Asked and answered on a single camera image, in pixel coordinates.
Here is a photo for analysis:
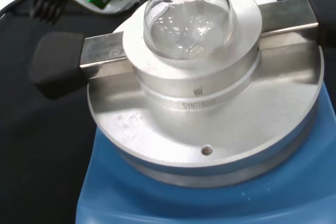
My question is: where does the blue heater with steel block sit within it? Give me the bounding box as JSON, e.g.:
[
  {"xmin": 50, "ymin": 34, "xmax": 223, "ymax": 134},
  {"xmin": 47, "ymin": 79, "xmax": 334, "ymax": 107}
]
[{"xmin": 29, "ymin": 0, "xmax": 336, "ymax": 224}]

